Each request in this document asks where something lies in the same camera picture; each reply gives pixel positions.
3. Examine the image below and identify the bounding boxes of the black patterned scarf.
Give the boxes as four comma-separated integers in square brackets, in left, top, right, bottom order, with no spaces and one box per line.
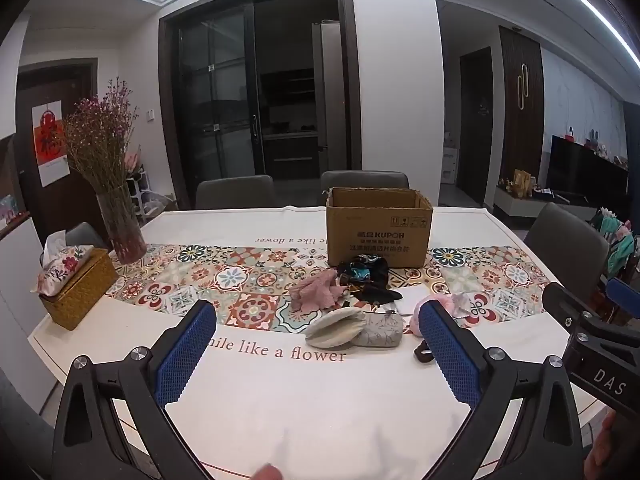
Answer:
[336,255,391,287]

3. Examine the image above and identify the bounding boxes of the brown strap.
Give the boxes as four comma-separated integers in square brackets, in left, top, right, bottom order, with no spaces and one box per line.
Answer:
[413,340,442,364]

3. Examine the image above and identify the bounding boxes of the grey fabric pouch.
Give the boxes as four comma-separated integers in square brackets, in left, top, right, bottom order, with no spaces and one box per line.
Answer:
[352,310,406,349]

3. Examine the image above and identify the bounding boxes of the white television cabinet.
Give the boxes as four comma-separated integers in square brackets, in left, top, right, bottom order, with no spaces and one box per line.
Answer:
[493,185,601,220]

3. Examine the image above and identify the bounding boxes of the glass vase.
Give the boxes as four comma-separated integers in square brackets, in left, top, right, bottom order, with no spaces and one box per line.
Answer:
[96,182,149,265]

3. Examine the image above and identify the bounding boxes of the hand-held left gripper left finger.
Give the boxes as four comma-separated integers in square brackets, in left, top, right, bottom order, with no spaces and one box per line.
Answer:
[52,299,218,480]

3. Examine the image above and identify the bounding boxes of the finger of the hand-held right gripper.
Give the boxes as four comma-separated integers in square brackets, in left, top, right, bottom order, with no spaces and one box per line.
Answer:
[542,282,608,335]
[606,277,640,321]

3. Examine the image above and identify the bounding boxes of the beige round pouch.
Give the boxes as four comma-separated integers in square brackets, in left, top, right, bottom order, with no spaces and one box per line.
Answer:
[304,307,369,349]

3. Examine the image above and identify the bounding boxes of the white tile-patterned tablecloth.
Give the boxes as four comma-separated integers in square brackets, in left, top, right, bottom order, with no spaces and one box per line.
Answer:
[27,204,608,480]

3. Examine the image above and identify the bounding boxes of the white patterned cloth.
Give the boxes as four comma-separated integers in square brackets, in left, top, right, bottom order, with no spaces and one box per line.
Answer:
[450,291,484,319]

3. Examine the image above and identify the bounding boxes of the brown cardboard box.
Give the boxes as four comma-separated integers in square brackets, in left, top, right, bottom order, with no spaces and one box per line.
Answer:
[326,187,434,268]

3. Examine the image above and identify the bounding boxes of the pink fluffy cloth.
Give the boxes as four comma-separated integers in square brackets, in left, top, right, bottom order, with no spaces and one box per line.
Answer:
[289,269,352,311]

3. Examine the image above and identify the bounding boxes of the brown entrance door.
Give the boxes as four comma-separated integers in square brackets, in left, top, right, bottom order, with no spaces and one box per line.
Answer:
[14,59,99,247]

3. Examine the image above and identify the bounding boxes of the woven tissue box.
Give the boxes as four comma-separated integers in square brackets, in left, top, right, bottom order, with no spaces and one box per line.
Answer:
[39,247,120,332]

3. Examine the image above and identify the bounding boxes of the dark sliding glass door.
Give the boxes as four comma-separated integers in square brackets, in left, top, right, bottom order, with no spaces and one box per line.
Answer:
[159,0,363,197]

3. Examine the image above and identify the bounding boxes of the black television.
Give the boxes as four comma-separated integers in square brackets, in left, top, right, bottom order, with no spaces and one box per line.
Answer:
[544,134,630,207]

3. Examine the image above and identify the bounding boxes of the wood panel with gold handles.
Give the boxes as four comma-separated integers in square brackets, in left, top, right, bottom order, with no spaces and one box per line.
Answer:
[498,26,545,196]

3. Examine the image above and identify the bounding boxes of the pink fluffy earmuff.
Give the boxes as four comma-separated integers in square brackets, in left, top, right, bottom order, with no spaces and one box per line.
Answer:
[409,294,459,337]

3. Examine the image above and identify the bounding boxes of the green and pink bags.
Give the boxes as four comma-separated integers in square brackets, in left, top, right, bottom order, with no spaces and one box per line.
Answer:
[591,205,639,277]

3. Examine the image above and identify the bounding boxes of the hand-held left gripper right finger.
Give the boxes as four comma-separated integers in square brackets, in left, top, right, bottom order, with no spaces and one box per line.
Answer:
[417,297,586,480]

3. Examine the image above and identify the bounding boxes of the red wall calendar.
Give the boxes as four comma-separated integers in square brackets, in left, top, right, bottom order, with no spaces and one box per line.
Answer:
[31,101,71,187]

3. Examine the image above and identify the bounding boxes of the grey dining chair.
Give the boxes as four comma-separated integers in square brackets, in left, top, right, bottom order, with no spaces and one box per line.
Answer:
[64,221,110,252]
[195,175,277,210]
[320,170,411,207]
[523,202,612,302]

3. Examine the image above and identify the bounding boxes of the floral tissue box cover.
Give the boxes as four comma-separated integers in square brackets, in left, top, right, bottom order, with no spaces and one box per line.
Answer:
[36,230,96,296]

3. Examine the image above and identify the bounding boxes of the silver refrigerator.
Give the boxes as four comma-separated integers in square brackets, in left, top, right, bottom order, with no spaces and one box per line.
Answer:
[311,20,347,179]

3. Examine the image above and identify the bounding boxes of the white shoe rack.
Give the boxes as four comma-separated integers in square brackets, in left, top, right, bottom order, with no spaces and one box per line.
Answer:
[124,152,177,222]

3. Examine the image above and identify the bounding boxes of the dried flower bouquet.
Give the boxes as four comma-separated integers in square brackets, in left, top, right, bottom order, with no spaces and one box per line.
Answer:
[61,76,142,197]

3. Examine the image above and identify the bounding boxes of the dark wooden door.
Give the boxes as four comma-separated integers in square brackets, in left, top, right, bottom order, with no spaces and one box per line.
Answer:
[458,47,494,207]

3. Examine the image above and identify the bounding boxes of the person's right hand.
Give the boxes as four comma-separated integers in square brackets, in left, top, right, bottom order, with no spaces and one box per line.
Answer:
[582,410,626,480]

